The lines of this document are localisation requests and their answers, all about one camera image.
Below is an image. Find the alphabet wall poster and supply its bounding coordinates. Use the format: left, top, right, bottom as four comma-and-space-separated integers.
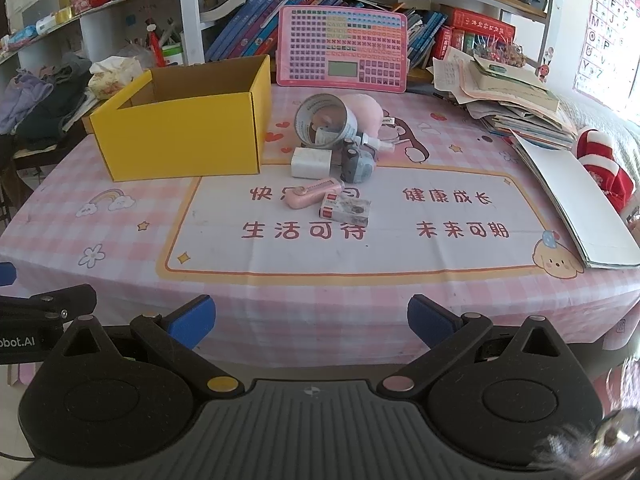
574, 0, 639, 112

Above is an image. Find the clear tape roll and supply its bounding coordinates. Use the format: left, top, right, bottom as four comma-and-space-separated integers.
294, 93, 358, 150

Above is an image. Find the pink toy keyboard tablet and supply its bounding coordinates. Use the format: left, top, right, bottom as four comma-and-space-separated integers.
276, 4, 409, 93

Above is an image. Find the white shelf post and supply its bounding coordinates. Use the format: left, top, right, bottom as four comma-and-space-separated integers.
180, 0, 205, 65

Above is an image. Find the pink printed table mat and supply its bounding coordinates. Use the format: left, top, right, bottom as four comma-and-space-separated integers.
1, 88, 639, 367

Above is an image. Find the pink handheld device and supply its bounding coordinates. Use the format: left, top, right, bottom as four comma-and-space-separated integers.
284, 178, 344, 209

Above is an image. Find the red book box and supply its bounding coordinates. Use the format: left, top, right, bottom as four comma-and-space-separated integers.
433, 6, 515, 60

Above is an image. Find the red white striped sock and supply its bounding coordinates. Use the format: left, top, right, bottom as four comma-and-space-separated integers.
576, 128, 636, 214

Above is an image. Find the pile of clothes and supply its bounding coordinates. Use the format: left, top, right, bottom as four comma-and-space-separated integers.
1, 52, 92, 151

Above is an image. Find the pile of papers and books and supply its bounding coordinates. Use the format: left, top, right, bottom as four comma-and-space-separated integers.
432, 47, 577, 150

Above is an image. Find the pink plush pig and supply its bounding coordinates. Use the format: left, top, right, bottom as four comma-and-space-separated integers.
339, 93, 387, 151

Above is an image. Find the yellow cardboard box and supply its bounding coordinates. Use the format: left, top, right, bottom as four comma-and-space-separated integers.
91, 55, 272, 182

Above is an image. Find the red pen in holder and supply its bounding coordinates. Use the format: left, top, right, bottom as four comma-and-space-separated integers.
146, 20, 166, 67

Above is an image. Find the floral tissue pack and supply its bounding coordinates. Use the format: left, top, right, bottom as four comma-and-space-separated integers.
88, 56, 143, 101

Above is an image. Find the staples box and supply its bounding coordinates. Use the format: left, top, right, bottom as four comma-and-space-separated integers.
319, 193, 371, 228

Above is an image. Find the white power adapter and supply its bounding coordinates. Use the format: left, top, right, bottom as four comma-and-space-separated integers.
290, 148, 332, 180

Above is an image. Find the row of blue books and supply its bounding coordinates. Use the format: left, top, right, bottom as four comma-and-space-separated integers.
204, 0, 364, 62

